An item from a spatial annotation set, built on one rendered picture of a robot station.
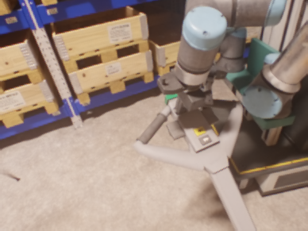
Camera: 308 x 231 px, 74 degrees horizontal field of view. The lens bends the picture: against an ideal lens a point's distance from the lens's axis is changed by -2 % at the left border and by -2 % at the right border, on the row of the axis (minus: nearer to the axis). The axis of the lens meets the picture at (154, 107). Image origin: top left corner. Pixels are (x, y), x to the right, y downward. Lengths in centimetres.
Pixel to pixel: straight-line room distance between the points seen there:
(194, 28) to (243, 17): 16
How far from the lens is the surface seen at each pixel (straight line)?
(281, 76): 86
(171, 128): 71
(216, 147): 72
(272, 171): 145
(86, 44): 195
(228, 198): 72
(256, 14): 58
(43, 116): 230
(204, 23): 47
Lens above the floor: 142
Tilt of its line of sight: 37 degrees down
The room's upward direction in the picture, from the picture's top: 8 degrees counter-clockwise
